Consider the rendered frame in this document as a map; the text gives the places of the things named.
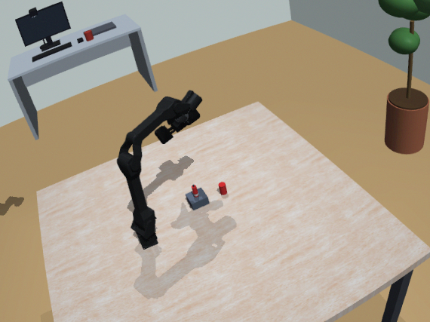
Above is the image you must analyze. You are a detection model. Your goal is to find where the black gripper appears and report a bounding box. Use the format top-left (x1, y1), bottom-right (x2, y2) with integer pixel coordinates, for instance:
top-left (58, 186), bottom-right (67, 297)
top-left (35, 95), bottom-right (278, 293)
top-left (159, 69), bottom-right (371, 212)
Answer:
top-left (155, 110), bottom-right (200, 144)

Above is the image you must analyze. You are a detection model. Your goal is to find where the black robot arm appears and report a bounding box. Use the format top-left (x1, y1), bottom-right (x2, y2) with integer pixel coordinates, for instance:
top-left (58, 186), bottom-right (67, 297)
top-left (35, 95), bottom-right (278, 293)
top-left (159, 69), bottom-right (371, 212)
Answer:
top-left (116, 90), bottom-right (202, 250)

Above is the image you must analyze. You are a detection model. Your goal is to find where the red marker cap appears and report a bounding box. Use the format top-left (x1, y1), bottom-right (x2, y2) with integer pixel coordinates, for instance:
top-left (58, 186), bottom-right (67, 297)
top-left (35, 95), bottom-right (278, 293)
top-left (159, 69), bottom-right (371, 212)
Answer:
top-left (219, 182), bottom-right (227, 195)

